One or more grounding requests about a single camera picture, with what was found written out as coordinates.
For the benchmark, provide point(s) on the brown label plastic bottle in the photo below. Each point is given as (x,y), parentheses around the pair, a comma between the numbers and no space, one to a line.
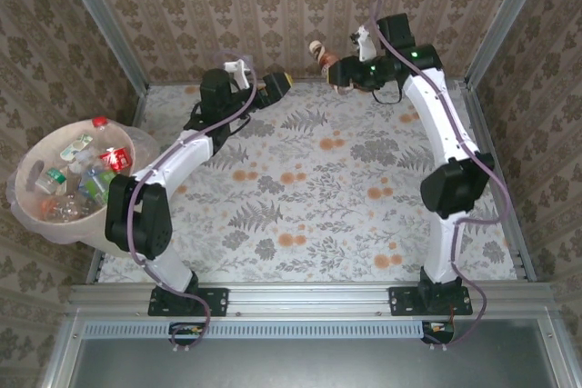
(320,54)

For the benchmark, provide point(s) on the red cap cola bottle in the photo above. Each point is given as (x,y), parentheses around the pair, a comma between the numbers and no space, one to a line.
(116,158)

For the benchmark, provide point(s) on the small bottle green cap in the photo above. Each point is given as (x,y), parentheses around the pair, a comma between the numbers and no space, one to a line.
(55,179)

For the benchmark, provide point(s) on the large crushed clear bottle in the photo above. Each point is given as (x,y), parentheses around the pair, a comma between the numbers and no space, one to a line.
(73,207)

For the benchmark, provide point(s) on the orange label plastic bottle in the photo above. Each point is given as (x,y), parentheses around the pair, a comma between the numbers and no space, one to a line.
(50,210)

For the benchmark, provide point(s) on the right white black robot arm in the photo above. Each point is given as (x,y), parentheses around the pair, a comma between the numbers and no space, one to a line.
(436,124)

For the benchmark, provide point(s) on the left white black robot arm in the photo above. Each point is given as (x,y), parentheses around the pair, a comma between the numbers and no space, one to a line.
(186,158)

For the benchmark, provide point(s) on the round pale pink bin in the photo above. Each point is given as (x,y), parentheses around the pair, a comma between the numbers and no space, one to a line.
(45,147)

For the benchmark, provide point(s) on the pink plastic basket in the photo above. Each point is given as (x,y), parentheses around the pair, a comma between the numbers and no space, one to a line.
(145,147)

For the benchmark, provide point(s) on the floral patterned table cover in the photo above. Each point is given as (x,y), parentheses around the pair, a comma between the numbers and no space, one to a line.
(318,251)

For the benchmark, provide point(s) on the grey metal front panel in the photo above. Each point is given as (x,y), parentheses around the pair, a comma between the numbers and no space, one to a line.
(295,365)

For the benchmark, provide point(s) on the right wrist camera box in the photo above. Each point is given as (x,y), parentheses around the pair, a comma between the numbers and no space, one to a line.
(364,45)

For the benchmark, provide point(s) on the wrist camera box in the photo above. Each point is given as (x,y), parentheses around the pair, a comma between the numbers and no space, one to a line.
(364,45)
(238,66)

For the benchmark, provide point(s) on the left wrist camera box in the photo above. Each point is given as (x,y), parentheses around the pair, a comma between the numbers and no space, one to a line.
(238,66)

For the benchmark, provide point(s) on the right aluminium frame post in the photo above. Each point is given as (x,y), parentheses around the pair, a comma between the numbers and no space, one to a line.
(504,20)

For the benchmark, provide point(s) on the aluminium frame post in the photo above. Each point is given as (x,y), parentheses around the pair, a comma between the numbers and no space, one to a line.
(504,20)
(104,24)

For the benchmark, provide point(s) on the left aluminium frame post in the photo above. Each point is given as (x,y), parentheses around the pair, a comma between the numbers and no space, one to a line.
(104,24)

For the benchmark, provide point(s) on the right aluminium table side rail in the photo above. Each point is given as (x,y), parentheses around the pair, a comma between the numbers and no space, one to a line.
(509,233)

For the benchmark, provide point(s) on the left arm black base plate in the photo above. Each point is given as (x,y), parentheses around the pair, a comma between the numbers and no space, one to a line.
(213,301)

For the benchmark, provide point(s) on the aluminium mounting rail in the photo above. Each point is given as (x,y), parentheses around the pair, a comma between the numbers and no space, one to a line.
(309,299)

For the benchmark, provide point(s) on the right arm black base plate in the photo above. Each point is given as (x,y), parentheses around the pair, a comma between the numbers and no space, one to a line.
(402,301)

